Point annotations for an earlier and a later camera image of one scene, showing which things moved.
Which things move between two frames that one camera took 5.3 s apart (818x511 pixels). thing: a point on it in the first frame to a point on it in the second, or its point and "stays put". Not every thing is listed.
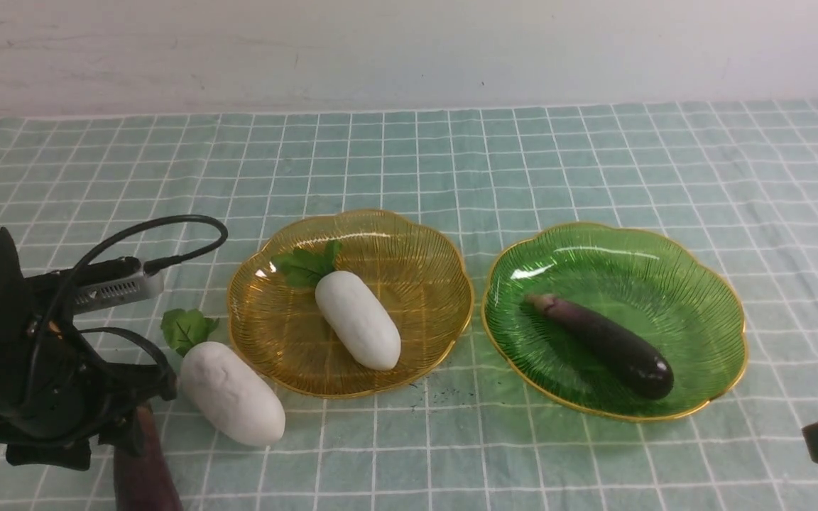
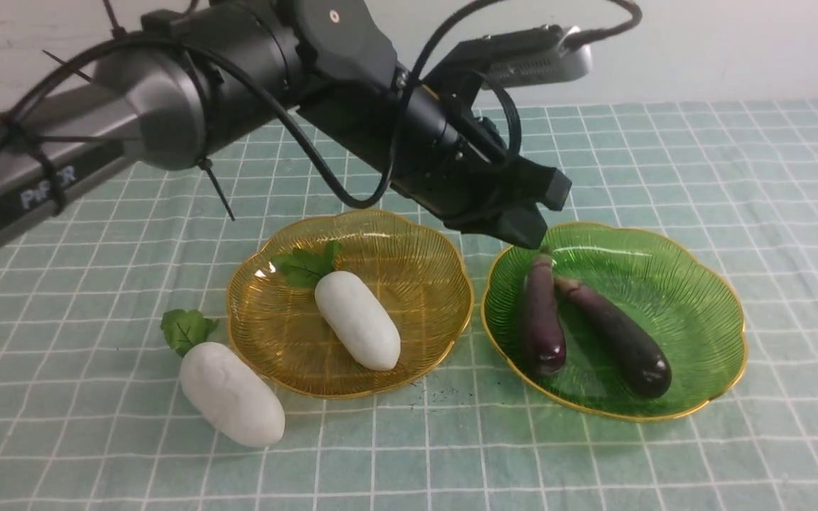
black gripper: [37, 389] to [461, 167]
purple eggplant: [148, 482] to [545, 342]
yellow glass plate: [285, 339] stays put
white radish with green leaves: [346, 301] stays put
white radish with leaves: [218, 384] stays put
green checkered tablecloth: [772, 189] stays put
